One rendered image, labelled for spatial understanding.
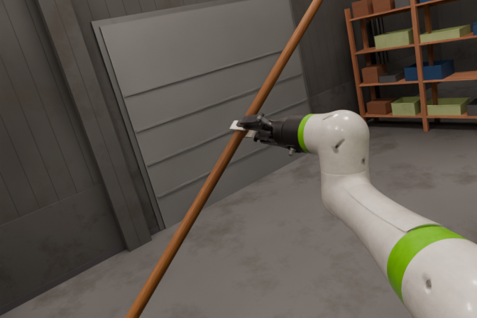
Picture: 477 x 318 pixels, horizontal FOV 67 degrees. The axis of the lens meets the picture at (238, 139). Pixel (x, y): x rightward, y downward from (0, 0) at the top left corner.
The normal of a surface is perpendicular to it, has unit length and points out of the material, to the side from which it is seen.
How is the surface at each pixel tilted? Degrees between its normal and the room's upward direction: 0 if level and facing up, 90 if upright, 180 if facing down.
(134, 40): 90
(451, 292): 38
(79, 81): 90
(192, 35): 90
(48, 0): 90
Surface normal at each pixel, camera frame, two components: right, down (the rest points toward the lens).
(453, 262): -0.48, -0.86
